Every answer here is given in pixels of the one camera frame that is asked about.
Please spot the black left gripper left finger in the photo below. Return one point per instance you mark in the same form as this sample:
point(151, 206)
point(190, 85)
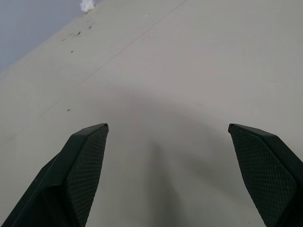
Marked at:
point(71, 179)

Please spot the white crumpled paper scrap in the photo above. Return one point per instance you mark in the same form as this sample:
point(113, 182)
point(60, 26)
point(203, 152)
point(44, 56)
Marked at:
point(86, 5)

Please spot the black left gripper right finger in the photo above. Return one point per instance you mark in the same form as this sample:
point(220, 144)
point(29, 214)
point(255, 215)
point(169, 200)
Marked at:
point(267, 170)

